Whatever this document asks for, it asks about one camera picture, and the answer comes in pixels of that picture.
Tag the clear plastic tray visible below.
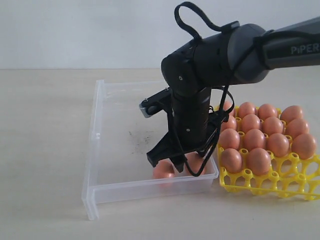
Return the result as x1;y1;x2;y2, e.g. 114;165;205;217
81;80;219;221

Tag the brown egg placed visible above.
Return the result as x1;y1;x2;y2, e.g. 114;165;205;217
257;103;278;120
223;101;235;116
237;102;257;119

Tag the yellow plastic egg tray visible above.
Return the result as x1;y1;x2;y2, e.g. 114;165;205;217
219;147;320;201

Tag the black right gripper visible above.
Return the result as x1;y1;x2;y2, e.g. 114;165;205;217
146;88;228;173

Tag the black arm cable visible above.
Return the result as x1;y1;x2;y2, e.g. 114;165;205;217
164;1;276;177

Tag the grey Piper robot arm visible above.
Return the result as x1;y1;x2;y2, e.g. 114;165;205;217
140;17;320;172

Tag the brown egg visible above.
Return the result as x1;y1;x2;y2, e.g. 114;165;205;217
266;133;290;158
291;133;317;160
261;116;284;136
221;115;238;131
220;148;243;174
285;118;310;139
218;128;241;150
243;129;266;151
241;114;261;133
153;160;175;179
246;148;271;176
186;152;204;174
280;105;304;124

